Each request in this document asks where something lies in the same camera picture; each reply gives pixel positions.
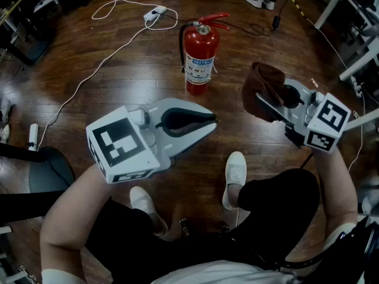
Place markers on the person's white shirt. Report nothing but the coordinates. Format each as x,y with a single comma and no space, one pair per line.
222,274

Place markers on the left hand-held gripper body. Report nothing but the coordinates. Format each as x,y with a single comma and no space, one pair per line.
118,140

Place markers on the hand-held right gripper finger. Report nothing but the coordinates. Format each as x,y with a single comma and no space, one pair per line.
275,111
300,89

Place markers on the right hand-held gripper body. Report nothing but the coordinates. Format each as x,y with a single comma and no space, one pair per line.
328,120

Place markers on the grey black chair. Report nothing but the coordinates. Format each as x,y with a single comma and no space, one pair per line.
50,173

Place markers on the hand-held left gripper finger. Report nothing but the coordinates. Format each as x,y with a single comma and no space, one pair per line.
195,135
183,103

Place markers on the yellow black striped tape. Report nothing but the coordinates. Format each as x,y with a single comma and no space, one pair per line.
296,4

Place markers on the person's black trousers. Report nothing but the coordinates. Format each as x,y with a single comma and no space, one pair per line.
281,194

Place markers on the black power adapter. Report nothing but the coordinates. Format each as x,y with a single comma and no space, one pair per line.
276,23

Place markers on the person's left forearm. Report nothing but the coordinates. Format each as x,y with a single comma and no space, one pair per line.
68,211

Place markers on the person's right forearm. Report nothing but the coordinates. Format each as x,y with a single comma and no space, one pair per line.
340,188

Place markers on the brown cloth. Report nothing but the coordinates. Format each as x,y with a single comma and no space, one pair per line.
260,81

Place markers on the white paper scrap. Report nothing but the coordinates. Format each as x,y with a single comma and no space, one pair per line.
314,82

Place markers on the red fire extinguisher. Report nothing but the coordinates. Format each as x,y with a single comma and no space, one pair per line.
201,46

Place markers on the white table bar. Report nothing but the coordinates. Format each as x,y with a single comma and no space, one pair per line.
364,119

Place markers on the person's right white shoe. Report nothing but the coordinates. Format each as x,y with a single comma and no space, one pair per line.
235,170

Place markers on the person's left white shoe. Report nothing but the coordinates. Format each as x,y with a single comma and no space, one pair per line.
142,200

